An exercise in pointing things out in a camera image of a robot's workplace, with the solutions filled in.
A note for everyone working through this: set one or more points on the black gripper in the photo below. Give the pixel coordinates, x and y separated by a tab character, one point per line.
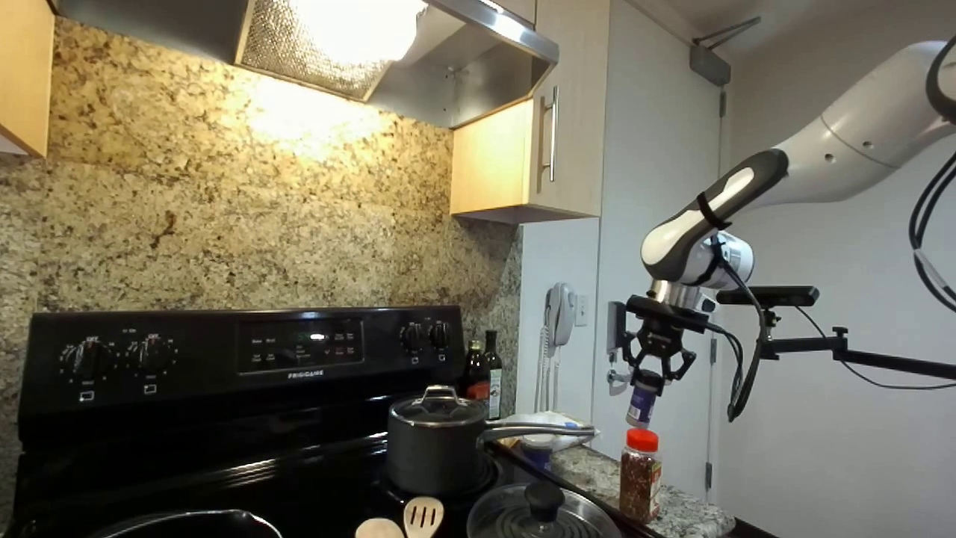
657	330

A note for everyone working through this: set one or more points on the small blue-label black-cap bottle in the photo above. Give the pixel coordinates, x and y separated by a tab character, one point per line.
643	402

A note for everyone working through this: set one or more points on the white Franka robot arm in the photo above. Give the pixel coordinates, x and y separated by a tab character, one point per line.
856	137

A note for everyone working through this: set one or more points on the tall dark glass bottle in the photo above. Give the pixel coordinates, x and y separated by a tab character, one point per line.
494	373

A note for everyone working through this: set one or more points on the dark bottle with red label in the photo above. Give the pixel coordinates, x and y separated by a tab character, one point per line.
478	373

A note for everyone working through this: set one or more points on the white door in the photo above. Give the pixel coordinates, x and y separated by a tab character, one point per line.
688	450

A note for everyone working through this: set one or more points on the white plastic packet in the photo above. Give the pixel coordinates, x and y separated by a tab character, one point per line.
557	429

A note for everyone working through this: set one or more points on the red-capped spice jar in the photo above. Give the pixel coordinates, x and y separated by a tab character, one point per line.
640	482

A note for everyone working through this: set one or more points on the blue jar with white lid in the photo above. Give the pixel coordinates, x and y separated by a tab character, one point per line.
537	456

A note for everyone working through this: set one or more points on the grey saucepan with lid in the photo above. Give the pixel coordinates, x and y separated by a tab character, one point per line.
433	450

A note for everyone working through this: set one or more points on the slotted wooden spatula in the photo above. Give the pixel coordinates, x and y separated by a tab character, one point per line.
421	515

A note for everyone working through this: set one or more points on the grey door closer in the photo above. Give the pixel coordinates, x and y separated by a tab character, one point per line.
717	48

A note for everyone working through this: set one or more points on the wooden spoon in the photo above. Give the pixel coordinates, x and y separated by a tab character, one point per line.
376	529

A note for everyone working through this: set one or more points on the stainless range hood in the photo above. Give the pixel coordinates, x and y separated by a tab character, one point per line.
449	68

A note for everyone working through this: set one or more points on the black electric stove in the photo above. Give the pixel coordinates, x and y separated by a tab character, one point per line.
197	397

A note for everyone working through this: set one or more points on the black open pot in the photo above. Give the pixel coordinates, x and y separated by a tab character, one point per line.
188	526

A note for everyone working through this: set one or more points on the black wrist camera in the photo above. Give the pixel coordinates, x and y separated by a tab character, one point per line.
696	320

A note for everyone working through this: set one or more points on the black wall handset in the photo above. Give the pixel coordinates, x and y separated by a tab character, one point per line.
612	317

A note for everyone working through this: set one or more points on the white wall phone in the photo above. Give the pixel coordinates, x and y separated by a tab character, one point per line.
558	317

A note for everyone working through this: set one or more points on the black stereo camera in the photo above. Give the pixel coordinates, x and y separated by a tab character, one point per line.
787	294

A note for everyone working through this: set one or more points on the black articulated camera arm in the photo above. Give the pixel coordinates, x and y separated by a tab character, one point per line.
856	354

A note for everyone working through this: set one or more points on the pale wall cabinet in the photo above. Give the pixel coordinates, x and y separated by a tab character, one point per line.
497	149

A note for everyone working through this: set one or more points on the wooden wall cabinet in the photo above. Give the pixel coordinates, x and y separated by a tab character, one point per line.
24	68

